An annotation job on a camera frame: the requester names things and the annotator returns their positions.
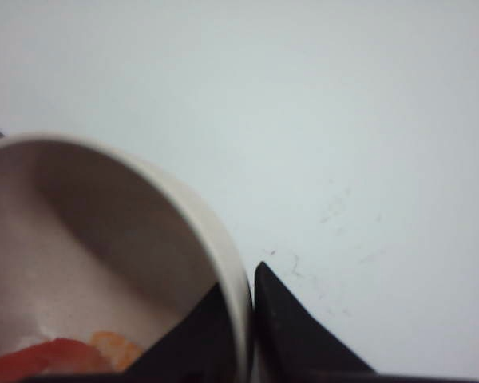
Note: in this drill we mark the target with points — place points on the orange shrimp pieces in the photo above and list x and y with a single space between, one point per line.
105 352

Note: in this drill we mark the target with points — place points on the beige ribbed bowl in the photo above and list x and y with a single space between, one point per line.
93 239

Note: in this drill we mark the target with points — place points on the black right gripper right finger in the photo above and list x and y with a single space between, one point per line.
294 346

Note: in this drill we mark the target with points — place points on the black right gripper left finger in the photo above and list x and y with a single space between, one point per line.
200 348

